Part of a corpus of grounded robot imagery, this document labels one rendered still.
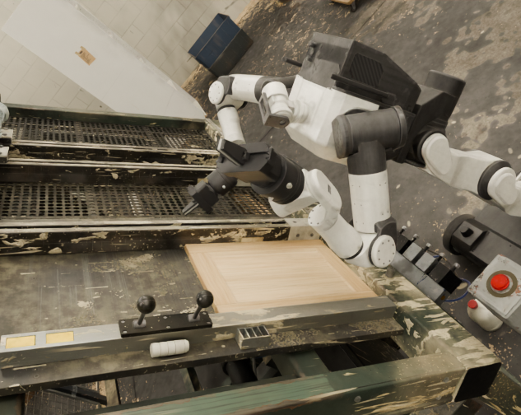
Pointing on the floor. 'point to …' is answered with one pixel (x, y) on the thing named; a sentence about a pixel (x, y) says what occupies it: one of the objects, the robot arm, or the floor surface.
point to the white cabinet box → (98, 59)
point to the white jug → (483, 316)
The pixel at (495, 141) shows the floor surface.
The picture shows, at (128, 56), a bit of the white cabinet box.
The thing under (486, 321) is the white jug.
